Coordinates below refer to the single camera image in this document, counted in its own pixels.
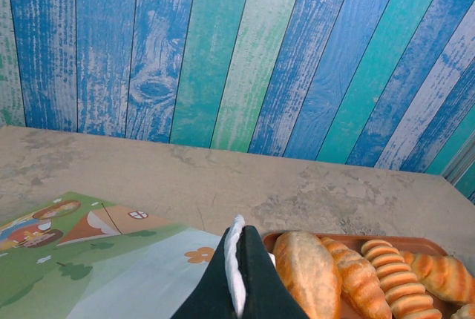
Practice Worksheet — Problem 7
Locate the white printed paper bag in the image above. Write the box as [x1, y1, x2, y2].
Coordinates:
[0, 191, 249, 319]

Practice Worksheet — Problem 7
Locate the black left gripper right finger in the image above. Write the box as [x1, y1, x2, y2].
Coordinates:
[239, 224, 309, 319]

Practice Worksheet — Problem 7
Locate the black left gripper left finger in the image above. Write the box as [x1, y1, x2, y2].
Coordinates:
[170, 233, 239, 319]

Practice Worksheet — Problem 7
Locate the pale oval bread roll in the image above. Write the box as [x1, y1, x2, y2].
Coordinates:
[273, 230, 343, 319]

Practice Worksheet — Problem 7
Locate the orange glazed bread bun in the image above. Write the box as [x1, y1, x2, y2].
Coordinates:
[400, 250, 475, 305]

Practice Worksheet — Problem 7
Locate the golden striped bread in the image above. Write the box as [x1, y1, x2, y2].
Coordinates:
[321, 236, 393, 319]

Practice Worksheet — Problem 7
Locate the light brown bread loaf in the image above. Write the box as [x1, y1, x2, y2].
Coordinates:
[450, 303, 475, 319]

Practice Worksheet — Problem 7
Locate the ribbed golden bread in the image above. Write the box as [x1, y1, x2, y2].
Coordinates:
[360, 239, 443, 319]

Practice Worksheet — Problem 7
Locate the brown plastic tray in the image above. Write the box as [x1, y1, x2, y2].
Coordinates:
[262, 231, 475, 319]

